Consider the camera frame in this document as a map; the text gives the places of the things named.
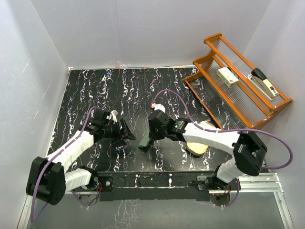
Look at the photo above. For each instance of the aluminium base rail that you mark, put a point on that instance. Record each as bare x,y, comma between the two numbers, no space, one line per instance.
167,200

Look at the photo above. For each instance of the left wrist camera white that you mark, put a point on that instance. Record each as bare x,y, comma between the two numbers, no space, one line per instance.
112,116

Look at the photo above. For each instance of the white black stapler on rack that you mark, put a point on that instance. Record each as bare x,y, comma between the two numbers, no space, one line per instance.
260,81

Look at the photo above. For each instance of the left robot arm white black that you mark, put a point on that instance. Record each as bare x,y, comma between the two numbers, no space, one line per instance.
49,178

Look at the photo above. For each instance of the orange wooden shelf rack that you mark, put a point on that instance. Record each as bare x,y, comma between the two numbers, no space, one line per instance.
240,106

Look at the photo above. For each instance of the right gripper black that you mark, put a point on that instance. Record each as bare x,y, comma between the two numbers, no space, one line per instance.
152,135

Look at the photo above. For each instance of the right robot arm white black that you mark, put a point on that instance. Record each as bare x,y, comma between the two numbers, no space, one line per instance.
247,149

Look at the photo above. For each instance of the beige oval tray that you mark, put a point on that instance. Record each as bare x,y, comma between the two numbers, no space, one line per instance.
198,149

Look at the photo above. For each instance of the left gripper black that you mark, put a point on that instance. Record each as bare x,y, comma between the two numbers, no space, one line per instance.
118,140

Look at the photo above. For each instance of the green card holder wallet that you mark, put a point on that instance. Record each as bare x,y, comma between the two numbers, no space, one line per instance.
145,142

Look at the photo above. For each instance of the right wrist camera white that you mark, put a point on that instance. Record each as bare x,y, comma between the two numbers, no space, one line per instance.
155,107

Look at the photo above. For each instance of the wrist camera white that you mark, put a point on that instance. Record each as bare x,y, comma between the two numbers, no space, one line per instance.
112,116
155,107

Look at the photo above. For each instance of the white staples box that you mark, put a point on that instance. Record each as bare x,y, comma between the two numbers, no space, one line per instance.
227,77

